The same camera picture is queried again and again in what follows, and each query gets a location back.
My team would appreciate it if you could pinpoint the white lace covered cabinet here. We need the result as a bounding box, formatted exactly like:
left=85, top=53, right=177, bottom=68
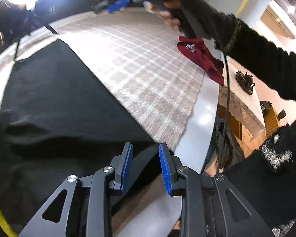
left=218, top=63, right=266, bottom=150

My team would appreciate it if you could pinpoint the right forearm black sleeve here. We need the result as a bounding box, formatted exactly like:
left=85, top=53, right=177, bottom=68
left=181, top=0, right=296, bottom=101

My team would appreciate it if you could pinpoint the right hand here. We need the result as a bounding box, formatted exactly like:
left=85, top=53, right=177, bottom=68
left=147, top=0, right=181, bottom=31

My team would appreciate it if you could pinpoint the black object on cabinet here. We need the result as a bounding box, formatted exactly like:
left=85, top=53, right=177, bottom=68
left=235, top=71, right=256, bottom=95

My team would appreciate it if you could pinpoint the dark red garment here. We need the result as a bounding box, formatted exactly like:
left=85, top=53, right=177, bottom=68
left=177, top=36, right=224, bottom=86

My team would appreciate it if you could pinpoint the beige plaid table cloth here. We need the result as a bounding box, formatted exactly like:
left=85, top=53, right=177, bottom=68
left=55, top=9, right=204, bottom=149

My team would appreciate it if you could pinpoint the person torso black sweater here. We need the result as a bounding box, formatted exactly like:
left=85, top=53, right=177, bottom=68
left=223, top=120, right=296, bottom=236

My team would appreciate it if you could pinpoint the black yellow striped garment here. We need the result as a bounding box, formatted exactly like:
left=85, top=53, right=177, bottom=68
left=0, top=40, right=161, bottom=234

